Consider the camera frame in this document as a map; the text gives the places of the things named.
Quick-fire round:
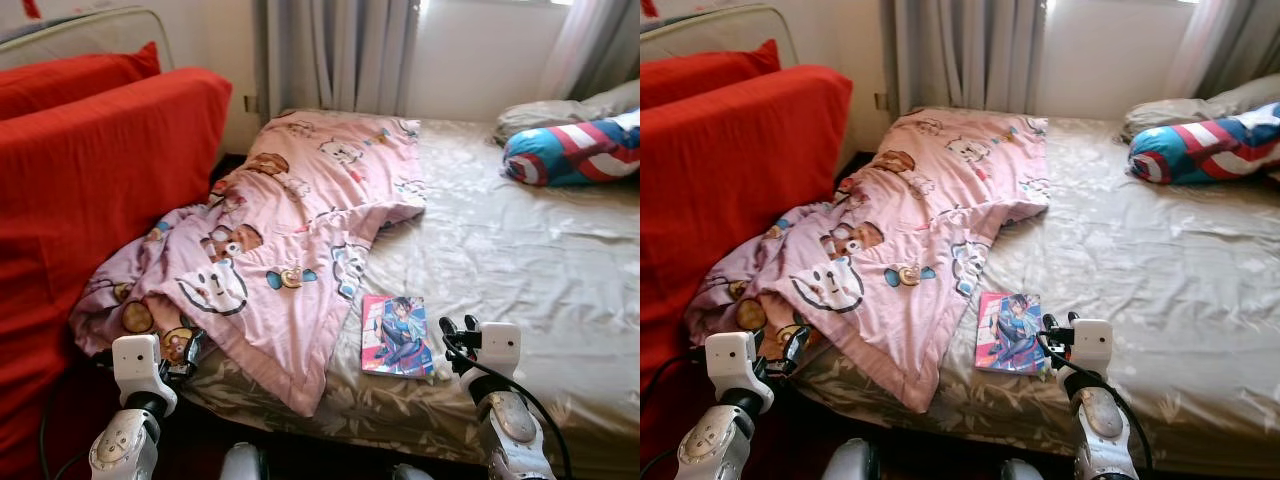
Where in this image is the anime comic book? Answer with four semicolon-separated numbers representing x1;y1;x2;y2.
360;294;438;379
975;291;1049;375

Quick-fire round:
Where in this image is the bed with beige floral sheet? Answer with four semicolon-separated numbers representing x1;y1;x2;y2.
790;105;1280;476
175;108;641;476

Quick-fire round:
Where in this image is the silver left robot leg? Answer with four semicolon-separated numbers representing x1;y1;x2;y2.
822;438;881;480
220;443;269;480

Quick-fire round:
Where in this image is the pink cartoon blanket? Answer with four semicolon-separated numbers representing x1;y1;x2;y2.
68;110;429;418
685;108;1051;414

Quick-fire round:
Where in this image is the large red cushion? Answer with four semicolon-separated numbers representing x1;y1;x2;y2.
640;65;854;480
0;67;233;480

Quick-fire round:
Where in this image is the red white blue bolster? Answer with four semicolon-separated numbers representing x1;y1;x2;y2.
1128;102;1280;186
502;108;641;188

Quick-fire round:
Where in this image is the light beige pillow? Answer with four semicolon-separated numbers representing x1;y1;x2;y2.
495;98;601;143
1120;97;1226;141

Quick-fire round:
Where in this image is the taupe pillow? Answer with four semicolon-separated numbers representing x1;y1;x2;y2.
575;80;641;123
1200;75;1280;119

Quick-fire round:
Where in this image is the red pillow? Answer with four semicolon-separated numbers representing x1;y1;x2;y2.
640;40;783;111
0;42;161;121

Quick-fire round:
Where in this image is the grey curtain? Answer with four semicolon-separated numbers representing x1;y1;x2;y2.
1195;0;1280;99
893;0;1049;114
265;0;421;116
570;0;641;101

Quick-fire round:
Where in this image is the white sheer curtain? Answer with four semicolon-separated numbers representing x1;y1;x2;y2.
1165;0;1236;99
540;0;606;101

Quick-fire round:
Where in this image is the beige padded headboard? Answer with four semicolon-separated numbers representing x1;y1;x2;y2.
640;5;799;69
0;8;173;73

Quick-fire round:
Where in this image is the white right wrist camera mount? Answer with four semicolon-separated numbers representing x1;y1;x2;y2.
478;321;522;379
1070;319;1114;379

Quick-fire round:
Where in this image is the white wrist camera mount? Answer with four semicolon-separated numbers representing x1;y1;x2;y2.
1070;319;1114;379
112;334;179;417
478;321;522;379
705;332;776;416

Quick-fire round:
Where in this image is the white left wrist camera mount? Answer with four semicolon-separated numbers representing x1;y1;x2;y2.
705;332;776;416
112;334;179;417

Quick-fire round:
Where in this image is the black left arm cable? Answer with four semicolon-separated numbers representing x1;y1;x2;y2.
38;358;114;480
640;352;707;480

